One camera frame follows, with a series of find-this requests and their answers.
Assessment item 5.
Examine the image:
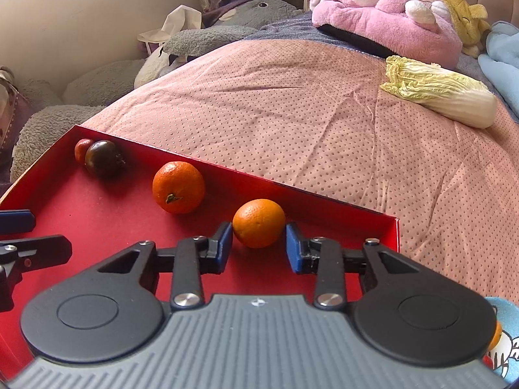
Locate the dark purple tomato back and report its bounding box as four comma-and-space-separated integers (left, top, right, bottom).
84, 140, 125, 178

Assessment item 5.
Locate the grey shark plush toy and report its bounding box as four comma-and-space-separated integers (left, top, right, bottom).
2, 0, 302, 183

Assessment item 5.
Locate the white tote bag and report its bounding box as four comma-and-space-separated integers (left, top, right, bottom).
137, 5, 202, 55

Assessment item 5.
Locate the blue cartoon tiger plate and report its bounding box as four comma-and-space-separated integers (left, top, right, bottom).
484, 297, 519, 384

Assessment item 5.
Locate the light blue blanket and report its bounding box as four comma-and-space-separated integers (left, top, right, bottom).
478, 21, 519, 122

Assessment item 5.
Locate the pink plush bunny pillow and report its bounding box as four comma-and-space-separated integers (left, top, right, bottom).
310, 0, 463, 69

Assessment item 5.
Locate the small red tomato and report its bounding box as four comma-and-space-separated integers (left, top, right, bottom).
74, 139, 94, 165

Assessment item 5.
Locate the napa cabbage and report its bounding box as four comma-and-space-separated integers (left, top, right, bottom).
380, 55, 498, 129

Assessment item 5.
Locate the red shallow tray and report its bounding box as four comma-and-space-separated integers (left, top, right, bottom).
1, 126, 400, 378

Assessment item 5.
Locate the yellow plush garment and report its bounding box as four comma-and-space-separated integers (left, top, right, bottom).
420, 0, 491, 58

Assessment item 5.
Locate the large orange mandarin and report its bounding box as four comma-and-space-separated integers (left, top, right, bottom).
151, 161, 206, 214

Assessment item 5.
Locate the pink dotted bedspread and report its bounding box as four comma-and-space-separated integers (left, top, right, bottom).
86, 14, 518, 302

